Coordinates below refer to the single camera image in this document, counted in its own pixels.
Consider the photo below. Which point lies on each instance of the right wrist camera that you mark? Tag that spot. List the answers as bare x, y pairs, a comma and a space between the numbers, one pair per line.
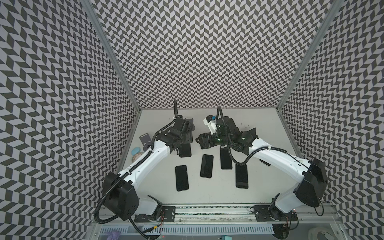
210, 122

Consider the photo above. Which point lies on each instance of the tape roll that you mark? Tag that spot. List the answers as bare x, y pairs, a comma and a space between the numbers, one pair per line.
136, 156

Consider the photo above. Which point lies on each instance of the grey round stand back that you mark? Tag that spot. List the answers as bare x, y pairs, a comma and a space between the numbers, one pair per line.
191, 121

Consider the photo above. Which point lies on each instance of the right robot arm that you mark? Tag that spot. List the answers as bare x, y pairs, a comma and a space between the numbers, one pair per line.
310, 176

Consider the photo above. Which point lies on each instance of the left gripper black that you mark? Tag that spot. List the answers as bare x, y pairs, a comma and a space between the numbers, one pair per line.
189, 138

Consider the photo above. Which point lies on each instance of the blue oval object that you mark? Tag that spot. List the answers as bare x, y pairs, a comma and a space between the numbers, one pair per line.
135, 151

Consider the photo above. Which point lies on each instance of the aluminium rail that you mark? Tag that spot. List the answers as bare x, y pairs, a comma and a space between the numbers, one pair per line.
244, 214

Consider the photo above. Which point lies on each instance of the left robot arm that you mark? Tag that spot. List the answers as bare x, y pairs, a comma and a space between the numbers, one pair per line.
119, 197

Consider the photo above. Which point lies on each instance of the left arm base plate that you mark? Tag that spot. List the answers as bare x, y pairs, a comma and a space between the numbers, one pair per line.
167, 215

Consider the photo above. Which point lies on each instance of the phone teal edge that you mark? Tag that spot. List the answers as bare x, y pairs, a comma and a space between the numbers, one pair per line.
185, 151

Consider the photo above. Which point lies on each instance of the black folding stand right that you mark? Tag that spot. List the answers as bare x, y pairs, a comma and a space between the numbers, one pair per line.
252, 133

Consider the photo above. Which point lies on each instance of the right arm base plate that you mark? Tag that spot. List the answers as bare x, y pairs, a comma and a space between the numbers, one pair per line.
263, 213

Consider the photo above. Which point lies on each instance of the grey round stand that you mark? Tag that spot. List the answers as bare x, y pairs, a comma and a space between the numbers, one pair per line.
146, 141
191, 121

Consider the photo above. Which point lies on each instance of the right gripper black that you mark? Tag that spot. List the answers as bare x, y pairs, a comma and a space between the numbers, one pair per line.
206, 138

